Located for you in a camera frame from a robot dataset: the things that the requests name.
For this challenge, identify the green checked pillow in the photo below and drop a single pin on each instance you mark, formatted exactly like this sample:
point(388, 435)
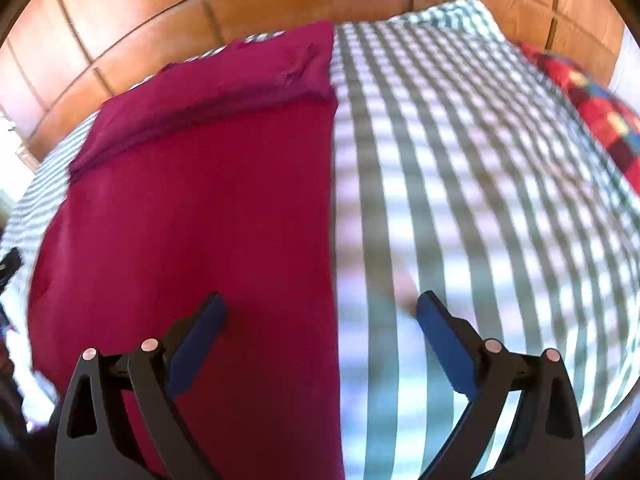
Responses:
point(455, 17)

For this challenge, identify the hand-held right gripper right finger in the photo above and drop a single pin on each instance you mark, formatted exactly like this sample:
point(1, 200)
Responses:
point(445, 345)

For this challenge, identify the dark red garment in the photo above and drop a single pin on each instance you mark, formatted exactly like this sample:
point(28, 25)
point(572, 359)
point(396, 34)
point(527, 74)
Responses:
point(200, 185)

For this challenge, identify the multicoloured plaid pillow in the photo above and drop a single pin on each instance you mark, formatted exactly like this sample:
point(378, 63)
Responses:
point(600, 105)

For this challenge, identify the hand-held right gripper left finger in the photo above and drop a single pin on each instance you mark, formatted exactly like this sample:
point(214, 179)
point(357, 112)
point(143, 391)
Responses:
point(200, 340)

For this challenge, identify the wooden wardrobe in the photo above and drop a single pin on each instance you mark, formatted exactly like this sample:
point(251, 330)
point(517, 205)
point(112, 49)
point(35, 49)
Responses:
point(150, 15)

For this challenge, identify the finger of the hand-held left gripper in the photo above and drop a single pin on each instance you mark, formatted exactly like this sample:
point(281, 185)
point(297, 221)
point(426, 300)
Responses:
point(10, 262)

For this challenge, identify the bed with green checked sheet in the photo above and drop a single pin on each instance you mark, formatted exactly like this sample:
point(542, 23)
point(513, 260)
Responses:
point(475, 185)

